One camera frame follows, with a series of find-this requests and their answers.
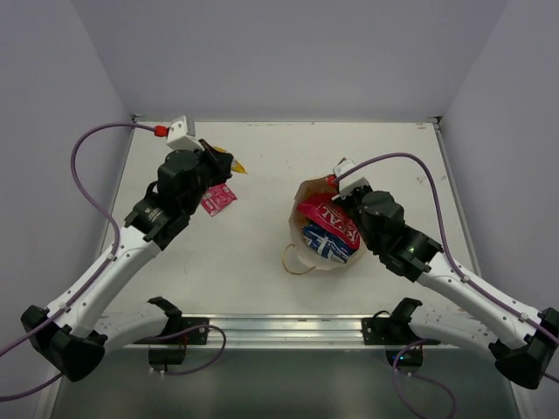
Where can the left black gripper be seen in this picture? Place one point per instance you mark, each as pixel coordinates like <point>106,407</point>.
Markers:
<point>220,160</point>

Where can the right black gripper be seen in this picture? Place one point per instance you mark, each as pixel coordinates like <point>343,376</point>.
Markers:
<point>348,198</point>

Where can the small pink snack packet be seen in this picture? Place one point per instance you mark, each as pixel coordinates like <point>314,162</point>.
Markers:
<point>217,198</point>

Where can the yellow snack packet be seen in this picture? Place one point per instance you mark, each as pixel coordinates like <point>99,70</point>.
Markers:
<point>236,166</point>

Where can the brown paper bag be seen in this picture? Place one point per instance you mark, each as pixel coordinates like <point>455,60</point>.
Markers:
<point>298,258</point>

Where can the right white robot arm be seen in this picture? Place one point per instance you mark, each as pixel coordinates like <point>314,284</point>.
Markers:
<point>522,339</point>

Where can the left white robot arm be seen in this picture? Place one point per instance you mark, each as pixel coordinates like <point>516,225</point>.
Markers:
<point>71,332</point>

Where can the large red snack bag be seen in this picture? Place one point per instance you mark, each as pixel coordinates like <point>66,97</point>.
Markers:
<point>321,210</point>

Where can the blue white snack bag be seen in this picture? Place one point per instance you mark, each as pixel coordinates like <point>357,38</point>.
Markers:
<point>326,244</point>

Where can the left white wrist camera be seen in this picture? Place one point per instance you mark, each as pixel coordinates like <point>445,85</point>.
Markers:
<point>178,135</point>

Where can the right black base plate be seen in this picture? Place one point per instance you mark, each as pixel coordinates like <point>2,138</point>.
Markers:
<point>381,329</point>

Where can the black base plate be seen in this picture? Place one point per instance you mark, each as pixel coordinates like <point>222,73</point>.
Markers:
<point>181,331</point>
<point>381,329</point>

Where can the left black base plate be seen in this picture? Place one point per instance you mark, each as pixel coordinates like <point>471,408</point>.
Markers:
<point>181,331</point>

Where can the aluminium mounting rail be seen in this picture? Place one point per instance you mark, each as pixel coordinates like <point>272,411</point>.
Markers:
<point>279,329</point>

